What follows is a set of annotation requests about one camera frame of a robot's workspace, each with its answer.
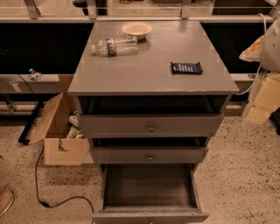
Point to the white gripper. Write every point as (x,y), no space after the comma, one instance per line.
(271,52)

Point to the blue rxbar blueberry bar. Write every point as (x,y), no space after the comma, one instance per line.
(186,68)

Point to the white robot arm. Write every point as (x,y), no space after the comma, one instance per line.
(270,50)

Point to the grey top drawer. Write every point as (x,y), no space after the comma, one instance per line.
(165,125)

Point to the grey drawer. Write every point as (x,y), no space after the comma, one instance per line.
(151,150)
(149,194)
(165,125)

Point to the grey drawer cabinet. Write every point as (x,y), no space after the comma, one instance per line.
(143,83)

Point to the grey middle drawer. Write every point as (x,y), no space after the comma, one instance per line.
(151,150)

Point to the grey bottom drawer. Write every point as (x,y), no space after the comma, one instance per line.
(149,194)

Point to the cream ceramic bowl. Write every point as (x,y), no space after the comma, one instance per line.
(137,29)

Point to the clear plastic water bottle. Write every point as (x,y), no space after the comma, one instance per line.
(111,47)

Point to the items inside cardboard box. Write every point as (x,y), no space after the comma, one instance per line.
(75,129)

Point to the open cardboard box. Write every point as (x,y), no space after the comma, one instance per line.
(52,129)

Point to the brown shoe tip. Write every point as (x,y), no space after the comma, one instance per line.
(6,200)

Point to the small clear object on rail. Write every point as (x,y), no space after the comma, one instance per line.
(34,76)

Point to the black metal frame leg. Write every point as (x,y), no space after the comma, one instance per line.
(23,137)

